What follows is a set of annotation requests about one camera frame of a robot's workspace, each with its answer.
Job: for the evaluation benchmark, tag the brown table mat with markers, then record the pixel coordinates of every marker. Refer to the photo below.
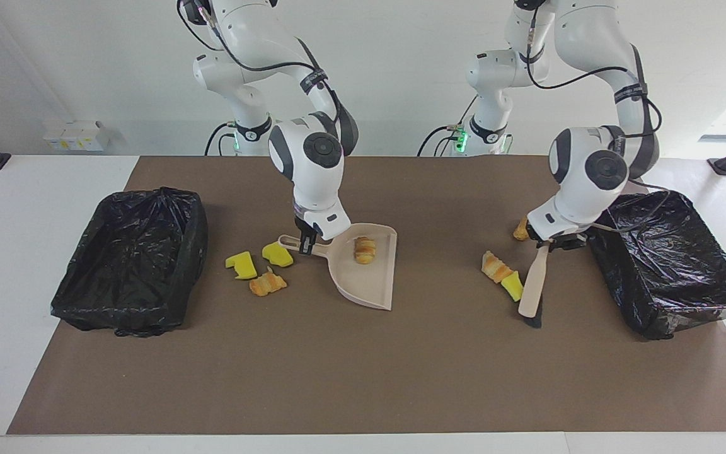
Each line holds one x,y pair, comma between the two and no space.
401,378

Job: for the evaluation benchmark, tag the white wall socket box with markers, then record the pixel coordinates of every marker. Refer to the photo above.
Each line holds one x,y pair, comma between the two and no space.
76,135

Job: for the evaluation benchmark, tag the notched yellow sponge piece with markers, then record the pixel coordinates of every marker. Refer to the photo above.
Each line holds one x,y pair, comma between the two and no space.
244,268

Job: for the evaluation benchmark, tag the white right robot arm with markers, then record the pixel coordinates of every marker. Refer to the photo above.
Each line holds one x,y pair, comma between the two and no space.
312,164

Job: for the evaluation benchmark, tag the beige plastic dustpan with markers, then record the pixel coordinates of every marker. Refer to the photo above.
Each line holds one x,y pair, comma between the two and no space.
369,284

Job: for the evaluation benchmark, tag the brown fried nugget toy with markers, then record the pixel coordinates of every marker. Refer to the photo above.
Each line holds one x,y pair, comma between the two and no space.
520,231

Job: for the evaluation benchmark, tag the beige brush with black bristles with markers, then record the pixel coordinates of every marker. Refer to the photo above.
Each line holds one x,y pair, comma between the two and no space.
534,284

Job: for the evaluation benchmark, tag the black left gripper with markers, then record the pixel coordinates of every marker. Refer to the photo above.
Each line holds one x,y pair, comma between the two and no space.
568,241

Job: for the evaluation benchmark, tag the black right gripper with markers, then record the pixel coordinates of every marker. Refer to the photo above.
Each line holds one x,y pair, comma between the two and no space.
303,228

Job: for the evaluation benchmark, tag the bin lined with black bag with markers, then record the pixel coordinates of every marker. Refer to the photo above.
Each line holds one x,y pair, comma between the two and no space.
678,277
130,265

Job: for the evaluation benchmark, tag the orange striped toy croissant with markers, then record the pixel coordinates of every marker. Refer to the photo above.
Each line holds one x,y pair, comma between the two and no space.
267,285

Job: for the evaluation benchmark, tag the large pale toy croissant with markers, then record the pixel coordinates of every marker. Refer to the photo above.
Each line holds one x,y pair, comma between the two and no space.
495,267

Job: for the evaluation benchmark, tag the small orange toy croissant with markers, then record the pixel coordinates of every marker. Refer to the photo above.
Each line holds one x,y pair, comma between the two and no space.
365,250

